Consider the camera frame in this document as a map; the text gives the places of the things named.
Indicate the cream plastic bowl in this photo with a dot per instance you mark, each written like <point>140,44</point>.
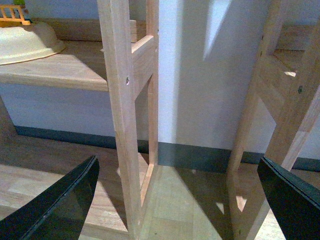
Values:
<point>28,42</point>

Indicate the orange toy fence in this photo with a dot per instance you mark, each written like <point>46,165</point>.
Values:
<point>13,15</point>

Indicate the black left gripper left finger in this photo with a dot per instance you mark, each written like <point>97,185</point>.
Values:
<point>59,212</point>

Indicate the light wooden shelf unit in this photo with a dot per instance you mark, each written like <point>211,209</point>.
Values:
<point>113,56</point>

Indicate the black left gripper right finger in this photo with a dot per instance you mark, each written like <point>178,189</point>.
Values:
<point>294,202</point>

